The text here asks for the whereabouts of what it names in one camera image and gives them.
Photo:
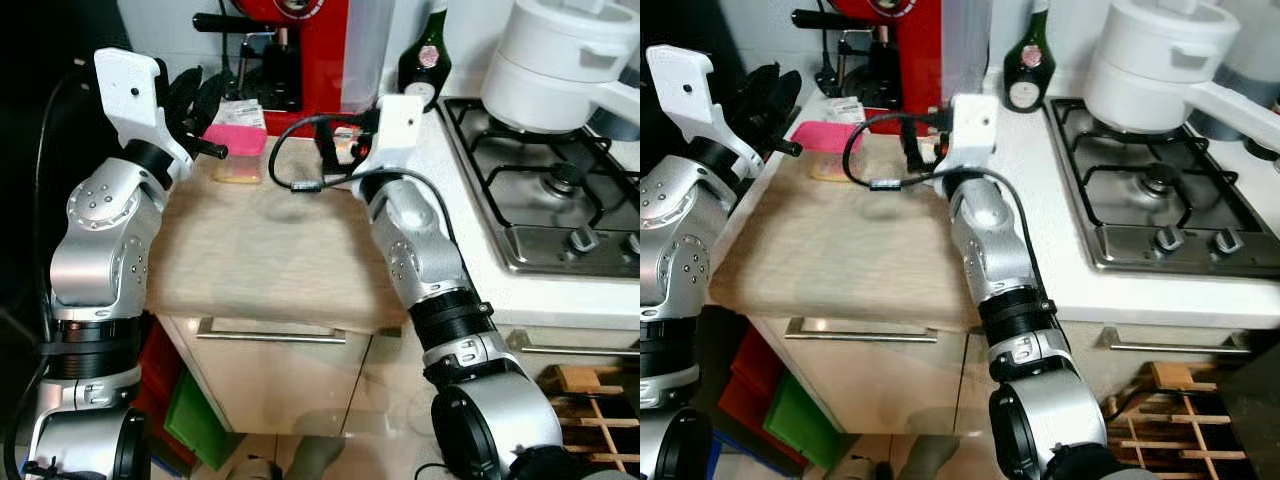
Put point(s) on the white lidded pot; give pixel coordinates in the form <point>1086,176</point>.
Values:
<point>550,60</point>
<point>1150,60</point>

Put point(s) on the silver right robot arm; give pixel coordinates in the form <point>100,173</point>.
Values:
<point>985,240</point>
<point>420,250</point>

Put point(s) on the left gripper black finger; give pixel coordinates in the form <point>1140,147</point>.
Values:
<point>182,95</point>
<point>210,100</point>
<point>784,98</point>
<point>752,92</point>

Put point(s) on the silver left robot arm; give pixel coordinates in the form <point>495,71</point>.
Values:
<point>100,250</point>
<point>680,260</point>

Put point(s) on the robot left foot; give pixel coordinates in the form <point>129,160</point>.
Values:
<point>860,470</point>
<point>262,470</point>

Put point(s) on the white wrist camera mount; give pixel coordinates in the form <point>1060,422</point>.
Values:
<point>970,125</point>
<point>130,95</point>
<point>690,95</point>
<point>400,125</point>

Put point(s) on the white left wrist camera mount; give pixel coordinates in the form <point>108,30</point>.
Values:
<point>690,95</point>
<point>130,95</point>

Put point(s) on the dark green glass bottle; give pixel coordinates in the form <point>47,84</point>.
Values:
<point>1028,75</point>
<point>425,70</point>

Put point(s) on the red coffee machine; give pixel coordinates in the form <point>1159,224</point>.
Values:
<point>905,50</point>
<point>320,60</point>

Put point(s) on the clear plastic water tank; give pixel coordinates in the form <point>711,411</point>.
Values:
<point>965,45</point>
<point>368,50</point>

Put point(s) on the pink lidded food container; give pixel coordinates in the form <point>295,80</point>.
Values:
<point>825,138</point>
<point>238,140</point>

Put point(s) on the red plastic bin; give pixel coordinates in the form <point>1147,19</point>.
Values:
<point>160,370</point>
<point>750,385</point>

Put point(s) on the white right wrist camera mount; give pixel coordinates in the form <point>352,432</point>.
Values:
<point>400,125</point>
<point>970,125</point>

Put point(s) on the green plastic bin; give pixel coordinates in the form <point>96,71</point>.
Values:
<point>800,420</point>
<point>195,420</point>

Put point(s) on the steel gas hob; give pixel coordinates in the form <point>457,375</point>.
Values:
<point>540,210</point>
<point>1140,215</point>

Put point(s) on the beige woven table cloth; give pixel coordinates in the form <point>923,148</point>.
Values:
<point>840,250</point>
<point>270,250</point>

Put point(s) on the grey hob knob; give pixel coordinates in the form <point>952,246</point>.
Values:
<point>582,240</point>
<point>1226,242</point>
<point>1168,239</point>
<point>631,244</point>

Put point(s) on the wooden slatted rack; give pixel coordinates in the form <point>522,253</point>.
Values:
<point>1170,375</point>
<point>575,378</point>

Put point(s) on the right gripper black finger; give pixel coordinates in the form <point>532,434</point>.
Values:
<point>918,157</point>
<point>329,133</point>
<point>916,133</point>
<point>332,158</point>

